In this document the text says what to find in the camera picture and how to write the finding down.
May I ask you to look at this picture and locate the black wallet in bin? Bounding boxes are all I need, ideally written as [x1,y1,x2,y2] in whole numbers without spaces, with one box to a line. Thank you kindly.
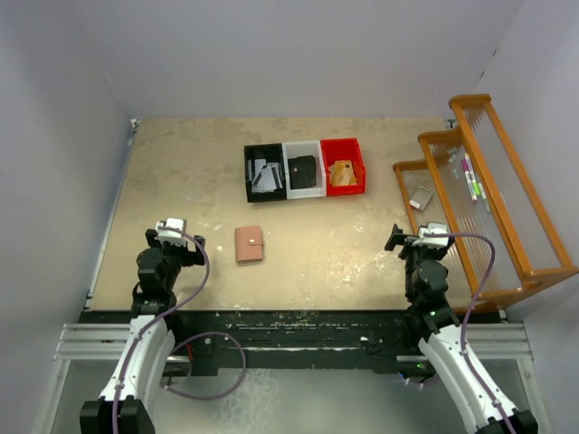
[288,156,317,190]

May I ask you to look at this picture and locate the black plastic bin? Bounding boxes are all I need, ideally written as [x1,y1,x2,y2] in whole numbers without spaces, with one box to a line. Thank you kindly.
[243,143,287,203]

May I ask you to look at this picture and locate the pink leather card holder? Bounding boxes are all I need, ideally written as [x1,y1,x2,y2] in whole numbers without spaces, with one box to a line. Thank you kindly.
[234,225,264,263]

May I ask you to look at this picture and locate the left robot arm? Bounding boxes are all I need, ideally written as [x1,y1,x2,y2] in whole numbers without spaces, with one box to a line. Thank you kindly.
[80,218,208,433]

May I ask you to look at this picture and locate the small grey red box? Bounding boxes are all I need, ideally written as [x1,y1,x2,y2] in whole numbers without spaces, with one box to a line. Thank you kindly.
[409,185,432,211]

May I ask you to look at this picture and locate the aluminium frame rail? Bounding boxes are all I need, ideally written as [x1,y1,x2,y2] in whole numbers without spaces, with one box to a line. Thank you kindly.
[54,324,533,360]

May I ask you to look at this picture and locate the orange cards in red bin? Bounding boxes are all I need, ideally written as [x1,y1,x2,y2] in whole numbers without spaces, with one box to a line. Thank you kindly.
[328,160,357,187]

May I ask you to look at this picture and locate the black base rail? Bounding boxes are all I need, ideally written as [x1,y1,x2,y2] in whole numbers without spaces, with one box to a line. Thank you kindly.
[79,309,508,376]

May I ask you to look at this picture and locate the grey cards in black bin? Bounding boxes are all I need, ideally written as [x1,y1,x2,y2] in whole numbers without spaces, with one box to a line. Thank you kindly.
[247,158,284,193]

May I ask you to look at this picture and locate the purple marker pen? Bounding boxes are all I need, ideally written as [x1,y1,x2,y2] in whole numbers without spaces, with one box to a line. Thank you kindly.
[461,157,478,203]

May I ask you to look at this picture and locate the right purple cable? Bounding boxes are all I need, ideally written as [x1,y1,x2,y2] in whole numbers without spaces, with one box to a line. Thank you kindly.
[422,232,519,434]

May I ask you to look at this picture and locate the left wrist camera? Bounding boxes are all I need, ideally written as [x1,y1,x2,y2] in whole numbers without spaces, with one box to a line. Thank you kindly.
[155,218,186,245]

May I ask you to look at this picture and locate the white plastic bin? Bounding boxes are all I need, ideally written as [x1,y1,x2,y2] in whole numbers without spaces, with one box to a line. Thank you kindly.
[281,140,327,200]

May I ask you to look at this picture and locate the green marker pen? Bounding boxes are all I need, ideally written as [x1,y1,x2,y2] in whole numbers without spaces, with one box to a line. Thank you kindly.
[474,177,491,213]

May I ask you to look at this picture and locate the red plastic bin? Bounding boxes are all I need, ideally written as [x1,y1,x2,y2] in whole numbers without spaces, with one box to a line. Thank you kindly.
[320,137,366,196]

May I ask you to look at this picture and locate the orange wooden tiered rack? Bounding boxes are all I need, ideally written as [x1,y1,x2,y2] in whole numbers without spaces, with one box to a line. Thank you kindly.
[393,94,578,311]

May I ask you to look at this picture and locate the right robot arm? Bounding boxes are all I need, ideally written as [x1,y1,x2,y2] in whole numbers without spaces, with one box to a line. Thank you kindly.
[384,222,538,433]

